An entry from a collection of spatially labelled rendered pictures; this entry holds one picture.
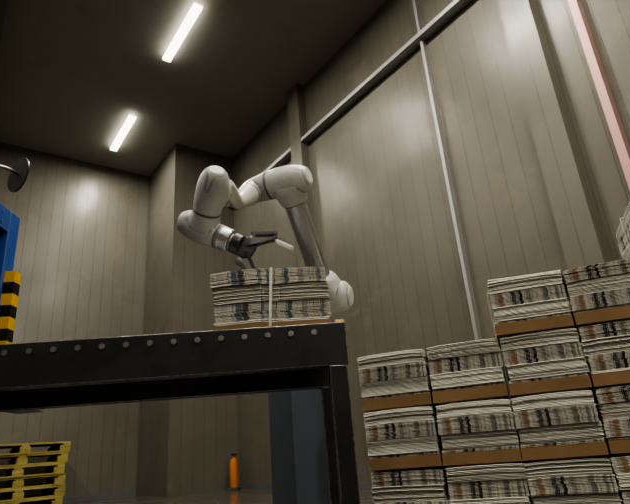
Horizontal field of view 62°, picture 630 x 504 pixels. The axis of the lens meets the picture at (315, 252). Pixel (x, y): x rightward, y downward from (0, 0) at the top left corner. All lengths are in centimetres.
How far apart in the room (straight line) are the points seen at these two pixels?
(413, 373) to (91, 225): 943
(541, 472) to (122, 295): 939
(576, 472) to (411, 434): 59
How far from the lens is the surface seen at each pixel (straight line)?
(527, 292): 226
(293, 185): 231
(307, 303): 168
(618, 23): 560
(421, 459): 221
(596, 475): 219
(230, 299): 169
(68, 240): 1090
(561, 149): 520
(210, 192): 184
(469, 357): 221
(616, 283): 229
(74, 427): 1020
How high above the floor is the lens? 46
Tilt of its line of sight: 21 degrees up
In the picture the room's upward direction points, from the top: 5 degrees counter-clockwise
